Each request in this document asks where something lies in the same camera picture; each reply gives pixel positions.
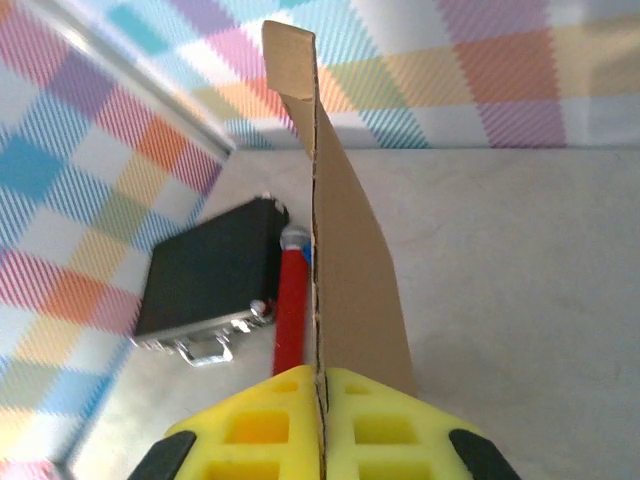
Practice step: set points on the brown cardboard paper box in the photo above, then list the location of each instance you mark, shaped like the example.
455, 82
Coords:
345, 280

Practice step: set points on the black case with metal trim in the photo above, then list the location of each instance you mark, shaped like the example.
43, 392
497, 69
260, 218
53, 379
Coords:
210, 275

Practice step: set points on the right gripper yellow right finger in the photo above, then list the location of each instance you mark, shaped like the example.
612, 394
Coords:
390, 430

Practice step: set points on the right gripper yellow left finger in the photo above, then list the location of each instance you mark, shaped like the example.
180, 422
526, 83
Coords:
250, 430

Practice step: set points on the aluminium frame post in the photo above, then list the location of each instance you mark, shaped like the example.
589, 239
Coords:
150, 85

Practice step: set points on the red microphone with silver head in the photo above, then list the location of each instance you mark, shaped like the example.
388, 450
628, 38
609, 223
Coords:
292, 310

